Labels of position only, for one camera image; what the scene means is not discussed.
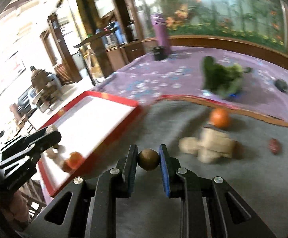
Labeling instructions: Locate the large orange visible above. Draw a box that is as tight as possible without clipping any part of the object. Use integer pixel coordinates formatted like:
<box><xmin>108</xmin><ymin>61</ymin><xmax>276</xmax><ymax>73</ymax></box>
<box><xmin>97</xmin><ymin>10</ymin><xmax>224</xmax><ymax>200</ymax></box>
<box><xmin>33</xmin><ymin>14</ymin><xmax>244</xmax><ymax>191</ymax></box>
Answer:
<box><xmin>210</xmin><ymin>108</ymin><xmax>231</xmax><ymax>129</ymax></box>

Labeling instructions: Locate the black cup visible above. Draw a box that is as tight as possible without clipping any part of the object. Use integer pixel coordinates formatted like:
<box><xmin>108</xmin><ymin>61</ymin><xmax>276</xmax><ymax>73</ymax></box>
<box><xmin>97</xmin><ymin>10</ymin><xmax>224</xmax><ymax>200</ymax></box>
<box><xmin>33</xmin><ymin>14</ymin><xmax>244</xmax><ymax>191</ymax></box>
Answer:
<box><xmin>152</xmin><ymin>46</ymin><xmax>166</xmax><ymax>61</ymax></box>

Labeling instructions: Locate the wooden display cabinet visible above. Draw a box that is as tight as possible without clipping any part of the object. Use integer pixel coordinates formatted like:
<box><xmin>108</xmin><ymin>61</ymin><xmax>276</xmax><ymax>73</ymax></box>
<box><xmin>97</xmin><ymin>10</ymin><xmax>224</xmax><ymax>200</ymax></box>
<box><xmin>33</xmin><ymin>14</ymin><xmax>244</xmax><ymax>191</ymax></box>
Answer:
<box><xmin>102</xmin><ymin>17</ymin><xmax>145</xmax><ymax>72</ymax></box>

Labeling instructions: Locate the red tray with white inside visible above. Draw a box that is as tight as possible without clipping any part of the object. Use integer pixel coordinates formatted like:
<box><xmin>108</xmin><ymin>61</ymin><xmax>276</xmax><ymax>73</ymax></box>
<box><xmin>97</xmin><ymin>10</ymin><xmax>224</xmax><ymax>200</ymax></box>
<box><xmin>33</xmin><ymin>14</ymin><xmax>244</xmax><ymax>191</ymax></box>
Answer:
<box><xmin>36</xmin><ymin>91</ymin><xmax>143</xmax><ymax>197</ymax></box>

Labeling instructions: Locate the beige blocky object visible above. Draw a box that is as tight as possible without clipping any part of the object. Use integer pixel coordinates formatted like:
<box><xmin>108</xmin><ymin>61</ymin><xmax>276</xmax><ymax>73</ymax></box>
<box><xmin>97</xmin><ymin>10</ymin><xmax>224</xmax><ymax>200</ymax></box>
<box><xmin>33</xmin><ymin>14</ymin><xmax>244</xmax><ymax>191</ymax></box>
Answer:
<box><xmin>179</xmin><ymin>128</ymin><xmax>237</xmax><ymax>164</ymax></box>

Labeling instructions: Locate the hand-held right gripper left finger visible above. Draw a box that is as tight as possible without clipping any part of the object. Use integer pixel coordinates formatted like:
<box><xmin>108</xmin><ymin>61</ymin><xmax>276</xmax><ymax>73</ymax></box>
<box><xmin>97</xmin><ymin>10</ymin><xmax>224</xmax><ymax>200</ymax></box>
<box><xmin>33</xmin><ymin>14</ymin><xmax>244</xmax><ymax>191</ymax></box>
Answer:
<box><xmin>31</xmin><ymin>144</ymin><xmax>138</xmax><ymax>238</ymax></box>

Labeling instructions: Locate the framed wall picture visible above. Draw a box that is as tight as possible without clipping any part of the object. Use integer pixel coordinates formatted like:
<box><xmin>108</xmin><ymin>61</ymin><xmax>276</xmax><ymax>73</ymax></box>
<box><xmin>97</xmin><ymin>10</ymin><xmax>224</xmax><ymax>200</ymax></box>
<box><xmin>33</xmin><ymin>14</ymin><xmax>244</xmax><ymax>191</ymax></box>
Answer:
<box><xmin>0</xmin><ymin>52</ymin><xmax>26</xmax><ymax>88</ymax></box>

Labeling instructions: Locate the purple bottle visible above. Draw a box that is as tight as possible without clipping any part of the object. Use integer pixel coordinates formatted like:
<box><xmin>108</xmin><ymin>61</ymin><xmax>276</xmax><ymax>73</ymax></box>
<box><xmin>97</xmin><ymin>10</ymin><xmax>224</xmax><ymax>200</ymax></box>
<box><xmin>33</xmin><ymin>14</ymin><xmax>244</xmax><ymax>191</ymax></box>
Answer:
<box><xmin>150</xmin><ymin>13</ymin><xmax>171</xmax><ymax>55</ymax></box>

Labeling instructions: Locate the small brown round fruit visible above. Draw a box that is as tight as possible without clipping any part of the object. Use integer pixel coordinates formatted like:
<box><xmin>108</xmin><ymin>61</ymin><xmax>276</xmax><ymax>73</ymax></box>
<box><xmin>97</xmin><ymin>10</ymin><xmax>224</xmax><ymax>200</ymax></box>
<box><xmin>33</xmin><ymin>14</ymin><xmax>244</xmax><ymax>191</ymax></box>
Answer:
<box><xmin>137</xmin><ymin>149</ymin><xmax>160</xmax><ymax>171</ymax></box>

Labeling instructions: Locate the beige round item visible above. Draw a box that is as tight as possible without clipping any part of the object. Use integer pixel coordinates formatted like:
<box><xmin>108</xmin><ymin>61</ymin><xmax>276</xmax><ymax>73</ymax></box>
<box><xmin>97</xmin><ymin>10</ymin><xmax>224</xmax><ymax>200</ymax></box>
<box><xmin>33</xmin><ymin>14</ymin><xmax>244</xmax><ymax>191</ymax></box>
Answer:
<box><xmin>47</xmin><ymin>146</ymin><xmax>65</xmax><ymax>164</ymax></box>

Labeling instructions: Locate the dark red date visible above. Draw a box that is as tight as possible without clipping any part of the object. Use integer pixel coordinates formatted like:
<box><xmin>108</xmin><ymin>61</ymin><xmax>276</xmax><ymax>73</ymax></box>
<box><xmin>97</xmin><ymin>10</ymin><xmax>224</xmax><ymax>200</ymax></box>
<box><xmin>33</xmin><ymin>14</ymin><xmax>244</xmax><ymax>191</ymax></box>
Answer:
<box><xmin>269</xmin><ymin>139</ymin><xmax>281</xmax><ymax>154</ymax></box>

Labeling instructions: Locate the small orange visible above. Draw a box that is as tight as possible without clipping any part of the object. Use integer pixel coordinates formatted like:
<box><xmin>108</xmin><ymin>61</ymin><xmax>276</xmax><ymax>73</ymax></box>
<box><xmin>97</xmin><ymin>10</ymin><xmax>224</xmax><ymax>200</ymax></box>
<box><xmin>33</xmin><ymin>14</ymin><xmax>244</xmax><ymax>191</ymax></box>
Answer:
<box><xmin>68</xmin><ymin>152</ymin><xmax>84</xmax><ymax>169</ymax></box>

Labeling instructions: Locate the black car key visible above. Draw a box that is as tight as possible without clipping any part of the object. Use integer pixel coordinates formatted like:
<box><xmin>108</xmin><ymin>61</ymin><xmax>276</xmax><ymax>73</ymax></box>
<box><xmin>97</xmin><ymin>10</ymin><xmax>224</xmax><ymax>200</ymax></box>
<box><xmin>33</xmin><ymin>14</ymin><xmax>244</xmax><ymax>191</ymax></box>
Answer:
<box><xmin>274</xmin><ymin>79</ymin><xmax>288</xmax><ymax>96</ymax></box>

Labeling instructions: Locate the purple floral tablecloth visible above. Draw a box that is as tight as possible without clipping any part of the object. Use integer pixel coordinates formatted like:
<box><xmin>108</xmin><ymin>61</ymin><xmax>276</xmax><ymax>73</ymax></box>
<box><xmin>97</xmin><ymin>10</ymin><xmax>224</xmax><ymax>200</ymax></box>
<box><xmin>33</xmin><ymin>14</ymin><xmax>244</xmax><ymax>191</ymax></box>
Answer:
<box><xmin>91</xmin><ymin>45</ymin><xmax>288</xmax><ymax>129</ymax></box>

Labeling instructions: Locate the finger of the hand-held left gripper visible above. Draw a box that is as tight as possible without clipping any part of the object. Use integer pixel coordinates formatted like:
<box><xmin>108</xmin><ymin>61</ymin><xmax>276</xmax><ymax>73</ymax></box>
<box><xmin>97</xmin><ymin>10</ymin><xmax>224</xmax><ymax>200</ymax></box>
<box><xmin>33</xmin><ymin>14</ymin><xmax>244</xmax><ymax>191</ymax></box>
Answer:
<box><xmin>0</xmin><ymin>151</ymin><xmax>44</xmax><ymax>189</ymax></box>
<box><xmin>0</xmin><ymin>126</ymin><xmax>62</xmax><ymax>159</ymax></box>

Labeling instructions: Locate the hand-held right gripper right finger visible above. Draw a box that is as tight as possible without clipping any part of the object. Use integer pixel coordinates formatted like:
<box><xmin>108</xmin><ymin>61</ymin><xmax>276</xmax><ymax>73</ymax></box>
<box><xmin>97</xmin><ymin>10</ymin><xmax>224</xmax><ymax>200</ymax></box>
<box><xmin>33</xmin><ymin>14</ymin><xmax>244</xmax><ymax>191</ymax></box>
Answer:
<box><xmin>158</xmin><ymin>144</ymin><xmax>277</xmax><ymax>238</ymax></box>

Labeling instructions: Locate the green leafy vegetable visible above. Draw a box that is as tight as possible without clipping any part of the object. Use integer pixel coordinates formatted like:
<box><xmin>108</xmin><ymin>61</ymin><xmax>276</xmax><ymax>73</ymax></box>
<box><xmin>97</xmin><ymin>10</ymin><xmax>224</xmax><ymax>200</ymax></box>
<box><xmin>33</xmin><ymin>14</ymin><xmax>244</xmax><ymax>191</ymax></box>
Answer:
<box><xmin>202</xmin><ymin>56</ymin><xmax>253</xmax><ymax>99</ymax></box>

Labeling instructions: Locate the grey mat with patchwork border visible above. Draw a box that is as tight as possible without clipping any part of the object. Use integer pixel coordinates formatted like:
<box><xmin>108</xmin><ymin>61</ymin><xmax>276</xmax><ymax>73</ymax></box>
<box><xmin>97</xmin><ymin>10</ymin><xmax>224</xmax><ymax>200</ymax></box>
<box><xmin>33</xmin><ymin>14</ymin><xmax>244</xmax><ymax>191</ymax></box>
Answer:
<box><xmin>43</xmin><ymin>95</ymin><xmax>288</xmax><ymax>238</ymax></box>

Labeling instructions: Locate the bronze incense burner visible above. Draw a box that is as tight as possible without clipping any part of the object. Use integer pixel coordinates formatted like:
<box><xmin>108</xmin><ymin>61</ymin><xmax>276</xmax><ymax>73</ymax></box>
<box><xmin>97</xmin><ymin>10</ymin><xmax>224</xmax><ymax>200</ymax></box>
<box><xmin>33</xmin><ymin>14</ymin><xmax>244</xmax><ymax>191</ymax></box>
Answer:
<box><xmin>30</xmin><ymin>66</ymin><xmax>61</xmax><ymax>106</ymax></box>

